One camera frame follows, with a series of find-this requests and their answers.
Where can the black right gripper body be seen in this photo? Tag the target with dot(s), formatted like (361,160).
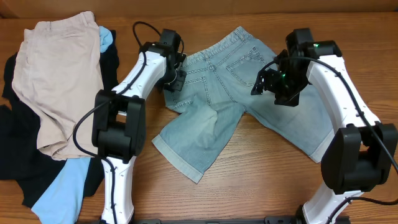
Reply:
(288,85)

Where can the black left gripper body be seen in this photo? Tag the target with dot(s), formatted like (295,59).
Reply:
(178,80)

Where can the light blue denim shorts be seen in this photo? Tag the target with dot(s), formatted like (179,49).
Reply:
(215,95)

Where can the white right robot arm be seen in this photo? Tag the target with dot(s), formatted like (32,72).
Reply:
(361,153)

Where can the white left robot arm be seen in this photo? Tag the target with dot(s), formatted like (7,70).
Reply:
(119,120)

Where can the beige khaki shorts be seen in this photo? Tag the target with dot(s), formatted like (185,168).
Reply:
(57,75)

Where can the light blue shirt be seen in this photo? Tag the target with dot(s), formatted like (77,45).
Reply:
(79,178)

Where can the black garment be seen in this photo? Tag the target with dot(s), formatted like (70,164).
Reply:
(20,159)

